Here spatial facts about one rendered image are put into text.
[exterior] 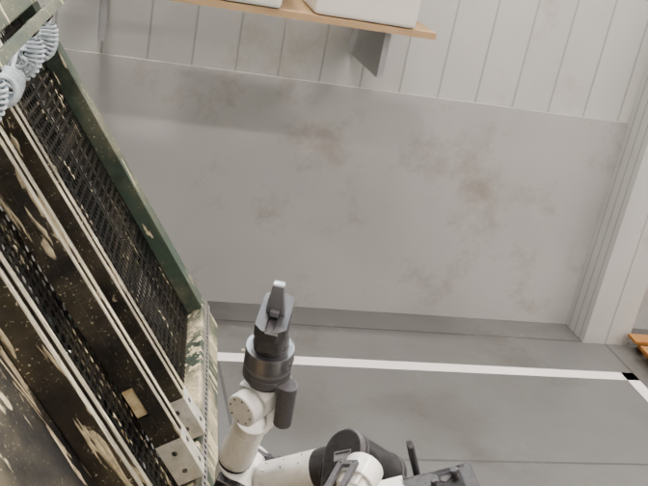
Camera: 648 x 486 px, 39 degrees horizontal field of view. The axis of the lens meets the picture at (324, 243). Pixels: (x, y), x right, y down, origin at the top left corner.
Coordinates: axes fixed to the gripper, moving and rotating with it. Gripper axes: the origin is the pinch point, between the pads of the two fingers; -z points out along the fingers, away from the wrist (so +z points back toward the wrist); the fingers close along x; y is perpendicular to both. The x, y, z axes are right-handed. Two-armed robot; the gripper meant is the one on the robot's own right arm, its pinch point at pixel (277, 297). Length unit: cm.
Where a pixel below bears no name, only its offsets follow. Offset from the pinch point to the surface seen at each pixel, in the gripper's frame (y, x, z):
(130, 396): 33, -26, 57
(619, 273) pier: -161, -338, 189
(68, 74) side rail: 83, -117, 23
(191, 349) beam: 33, -88, 93
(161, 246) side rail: 51, -114, 76
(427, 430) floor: -59, -195, 207
